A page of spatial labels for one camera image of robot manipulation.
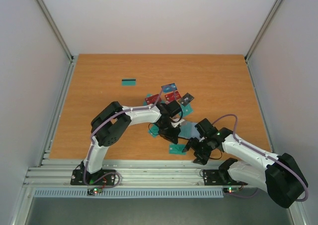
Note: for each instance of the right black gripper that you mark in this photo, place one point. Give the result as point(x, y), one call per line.
point(198, 148)

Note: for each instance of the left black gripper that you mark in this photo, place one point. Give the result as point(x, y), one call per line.
point(174, 135)

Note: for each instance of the teal VIP card front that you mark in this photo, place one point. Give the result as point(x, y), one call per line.
point(177, 149)

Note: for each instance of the black leather card holder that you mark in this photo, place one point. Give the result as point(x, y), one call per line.
point(190, 130)

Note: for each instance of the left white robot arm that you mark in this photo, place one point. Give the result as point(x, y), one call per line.
point(109, 126)

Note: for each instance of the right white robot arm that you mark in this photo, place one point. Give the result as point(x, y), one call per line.
point(277, 175)

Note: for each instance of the teal card near black card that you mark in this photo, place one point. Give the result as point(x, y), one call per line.
point(186, 110)

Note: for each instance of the red credit card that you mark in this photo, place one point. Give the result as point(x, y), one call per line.
point(172, 96)
point(151, 99)

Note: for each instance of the black credit card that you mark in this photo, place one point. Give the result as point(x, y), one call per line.
point(186, 99)

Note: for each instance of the blue card with logo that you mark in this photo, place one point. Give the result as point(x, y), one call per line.
point(169, 87)

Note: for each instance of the teal card far back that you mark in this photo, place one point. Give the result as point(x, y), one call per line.
point(128, 82)

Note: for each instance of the right small circuit board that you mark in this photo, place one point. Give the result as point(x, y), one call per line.
point(231, 190)

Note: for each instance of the small circuit board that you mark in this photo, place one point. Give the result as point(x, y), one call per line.
point(94, 191)
point(231, 190)

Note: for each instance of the left small circuit board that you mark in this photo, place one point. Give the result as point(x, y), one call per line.
point(94, 191)

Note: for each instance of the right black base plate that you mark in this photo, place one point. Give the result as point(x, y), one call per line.
point(213, 177)

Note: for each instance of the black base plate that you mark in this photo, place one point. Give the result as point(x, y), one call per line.
point(213, 177)
point(102, 177)

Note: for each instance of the grey slotted cable duct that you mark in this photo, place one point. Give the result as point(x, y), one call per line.
point(131, 193)

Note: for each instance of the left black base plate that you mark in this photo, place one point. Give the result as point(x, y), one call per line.
point(102, 177)

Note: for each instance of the aluminium front rail frame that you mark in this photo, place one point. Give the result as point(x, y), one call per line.
point(134, 173)

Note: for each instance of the left aluminium corner post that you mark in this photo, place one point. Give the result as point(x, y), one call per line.
point(55, 29)

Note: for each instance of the aluminium corner post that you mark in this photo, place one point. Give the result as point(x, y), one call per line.
point(55, 29)
point(268, 19)

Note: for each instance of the right aluminium corner post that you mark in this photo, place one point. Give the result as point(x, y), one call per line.
point(268, 19)

